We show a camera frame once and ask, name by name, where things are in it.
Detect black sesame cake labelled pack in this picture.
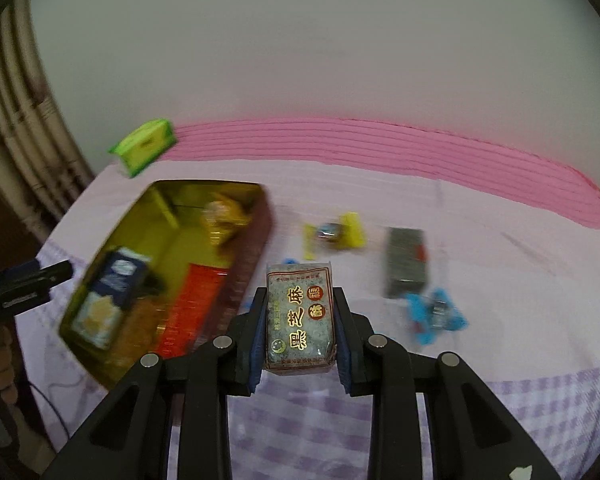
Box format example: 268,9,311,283
265,263,337,375

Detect red snack packet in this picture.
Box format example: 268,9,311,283
154,263,234,360

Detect blue dark candy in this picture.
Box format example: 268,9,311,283
404,288,468,346

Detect navy white cracker packet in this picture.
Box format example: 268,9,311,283
71,247,151,351

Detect grey sesame cake block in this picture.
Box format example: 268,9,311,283
384,228,428,299

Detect orange yellow snack packet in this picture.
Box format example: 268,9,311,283
201,193,251,246

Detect person's hand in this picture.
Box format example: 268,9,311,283
0,321,18,405

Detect gold rectangular metal tin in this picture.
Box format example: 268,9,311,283
58,180,274,389

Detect yellow wrapped candy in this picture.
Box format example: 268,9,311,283
302,211,367,261

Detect beige patterned curtain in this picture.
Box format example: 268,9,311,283
0,0,94,242

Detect pink purple checkered tablecloth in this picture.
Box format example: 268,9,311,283
38,118,600,479

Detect green tissue pack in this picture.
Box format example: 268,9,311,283
108,118,178,178

